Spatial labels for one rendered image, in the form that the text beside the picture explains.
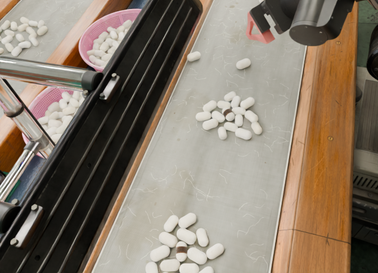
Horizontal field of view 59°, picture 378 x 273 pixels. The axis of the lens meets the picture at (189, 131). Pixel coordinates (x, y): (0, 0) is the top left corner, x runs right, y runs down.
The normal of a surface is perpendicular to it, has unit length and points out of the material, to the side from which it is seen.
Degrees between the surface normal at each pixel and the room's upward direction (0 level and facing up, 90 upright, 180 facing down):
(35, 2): 0
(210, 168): 0
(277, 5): 40
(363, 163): 1
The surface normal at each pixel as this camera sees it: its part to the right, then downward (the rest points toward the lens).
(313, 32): -0.34, 0.92
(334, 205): -0.11, -0.59
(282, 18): 0.30, -0.07
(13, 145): 0.95, 0.18
